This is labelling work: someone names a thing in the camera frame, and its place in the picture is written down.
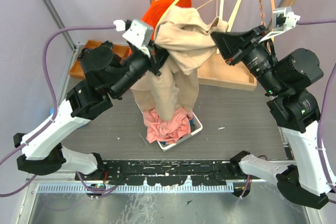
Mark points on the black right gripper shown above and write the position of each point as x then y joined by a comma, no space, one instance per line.
231,44

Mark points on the blue patterned cloth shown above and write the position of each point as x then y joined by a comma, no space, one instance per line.
64,119

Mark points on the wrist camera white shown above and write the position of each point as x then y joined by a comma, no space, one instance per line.
137,33
283,19

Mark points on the white plastic basket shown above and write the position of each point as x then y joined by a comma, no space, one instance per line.
198,129

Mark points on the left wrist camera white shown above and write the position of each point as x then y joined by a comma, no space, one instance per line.
137,33

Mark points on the wooden compartment tray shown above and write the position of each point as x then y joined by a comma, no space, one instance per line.
97,55

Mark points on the pink t shirt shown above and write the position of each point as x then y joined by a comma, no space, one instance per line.
169,131

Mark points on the orange red t shirt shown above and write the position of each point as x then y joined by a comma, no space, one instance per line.
155,11

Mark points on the wooden clothes rack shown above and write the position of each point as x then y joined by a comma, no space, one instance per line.
243,75

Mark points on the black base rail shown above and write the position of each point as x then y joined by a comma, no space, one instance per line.
165,173

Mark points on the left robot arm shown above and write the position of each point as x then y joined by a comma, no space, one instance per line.
107,77

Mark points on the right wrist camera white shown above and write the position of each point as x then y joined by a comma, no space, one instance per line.
283,19

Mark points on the beige t shirt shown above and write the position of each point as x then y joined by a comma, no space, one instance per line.
189,44

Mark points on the white slotted cable duct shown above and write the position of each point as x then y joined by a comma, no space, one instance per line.
73,188

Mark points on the teal blue t shirt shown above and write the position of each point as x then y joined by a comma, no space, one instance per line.
193,128

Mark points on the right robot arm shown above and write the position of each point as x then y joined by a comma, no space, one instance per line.
295,110

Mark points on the cream wooden hanger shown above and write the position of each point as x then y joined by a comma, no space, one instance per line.
233,15

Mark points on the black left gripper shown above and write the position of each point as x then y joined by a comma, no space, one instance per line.
158,55

